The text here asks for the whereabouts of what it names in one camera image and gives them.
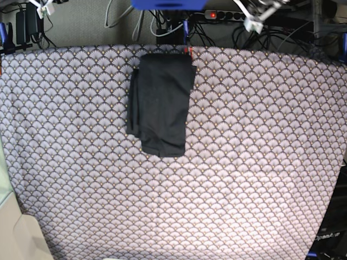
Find beige furniture edge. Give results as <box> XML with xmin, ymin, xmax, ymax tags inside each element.
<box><xmin>1</xmin><ymin>148</ymin><xmax>53</xmax><ymax>259</ymax></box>

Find black OpenArm box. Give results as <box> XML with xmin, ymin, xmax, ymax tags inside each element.
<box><xmin>306</xmin><ymin>165</ymin><xmax>346</xmax><ymax>259</ymax></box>

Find grey cables on floor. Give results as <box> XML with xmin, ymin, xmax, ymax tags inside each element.
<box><xmin>104</xmin><ymin>0</ymin><xmax>185</xmax><ymax>41</ymax></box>

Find dark navy T-shirt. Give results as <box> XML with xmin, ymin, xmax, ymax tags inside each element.
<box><xmin>126</xmin><ymin>54</ymin><xmax>196</xmax><ymax>158</ymax></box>

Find red black table clamp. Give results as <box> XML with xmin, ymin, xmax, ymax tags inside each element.
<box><xmin>184</xmin><ymin>46</ymin><xmax>194</xmax><ymax>59</ymax></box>

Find white power strip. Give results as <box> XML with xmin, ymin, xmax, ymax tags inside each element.
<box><xmin>204</xmin><ymin>10</ymin><xmax>246</xmax><ymax>22</ymax></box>

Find black cable bundle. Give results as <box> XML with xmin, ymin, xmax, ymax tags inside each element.
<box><xmin>157</xmin><ymin>10</ymin><xmax>312</xmax><ymax>55</ymax></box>

